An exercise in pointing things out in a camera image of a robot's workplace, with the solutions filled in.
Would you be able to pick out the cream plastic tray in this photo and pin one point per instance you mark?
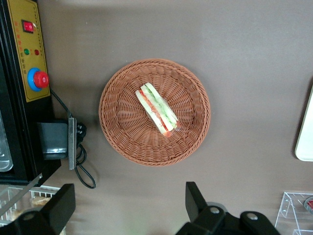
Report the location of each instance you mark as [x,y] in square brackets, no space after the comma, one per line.
[305,137]

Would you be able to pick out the green indicator light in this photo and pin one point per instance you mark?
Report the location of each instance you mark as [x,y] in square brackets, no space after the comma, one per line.
[26,52]

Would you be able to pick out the round brown wicker basket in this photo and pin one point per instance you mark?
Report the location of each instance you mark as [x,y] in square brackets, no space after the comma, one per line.
[122,122]

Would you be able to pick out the red indicator light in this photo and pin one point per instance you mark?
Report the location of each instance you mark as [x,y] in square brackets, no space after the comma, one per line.
[36,52]

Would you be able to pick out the bread roll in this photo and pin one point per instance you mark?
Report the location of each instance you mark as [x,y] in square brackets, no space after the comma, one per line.
[39,201]

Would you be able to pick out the yellow control panel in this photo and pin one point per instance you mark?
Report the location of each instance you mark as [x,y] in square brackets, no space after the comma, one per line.
[29,36]

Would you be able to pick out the black box bracket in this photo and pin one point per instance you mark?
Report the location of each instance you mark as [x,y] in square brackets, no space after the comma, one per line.
[52,139]

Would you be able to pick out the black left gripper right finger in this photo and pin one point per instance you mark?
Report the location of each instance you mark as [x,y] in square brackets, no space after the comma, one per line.
[195,205]

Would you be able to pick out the red rocker power switch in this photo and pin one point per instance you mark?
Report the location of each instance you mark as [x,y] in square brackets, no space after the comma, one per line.
[28,26]

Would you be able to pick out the black power plug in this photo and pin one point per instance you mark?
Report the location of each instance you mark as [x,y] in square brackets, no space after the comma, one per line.
[81,132]

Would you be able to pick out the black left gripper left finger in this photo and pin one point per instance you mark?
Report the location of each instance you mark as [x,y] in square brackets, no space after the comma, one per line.
[57,208]

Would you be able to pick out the wrapped triangle sandwich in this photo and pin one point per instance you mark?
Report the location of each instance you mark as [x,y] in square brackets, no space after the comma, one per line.
[156,110]

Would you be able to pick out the red emergency stop button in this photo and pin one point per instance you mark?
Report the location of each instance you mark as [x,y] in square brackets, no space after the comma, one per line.
[40,79]

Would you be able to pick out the red lidded yogurt cup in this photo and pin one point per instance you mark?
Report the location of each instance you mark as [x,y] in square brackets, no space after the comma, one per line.
[310,204]

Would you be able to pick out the black heated display cabinet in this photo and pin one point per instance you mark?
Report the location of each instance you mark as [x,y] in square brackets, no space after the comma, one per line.
[12,98]

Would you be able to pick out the grey metal plate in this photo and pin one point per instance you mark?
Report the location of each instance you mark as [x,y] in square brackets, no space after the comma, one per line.
[72,144]

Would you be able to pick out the clear acrylic tiered stand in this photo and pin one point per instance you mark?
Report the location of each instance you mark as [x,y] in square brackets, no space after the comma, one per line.
[291,210]

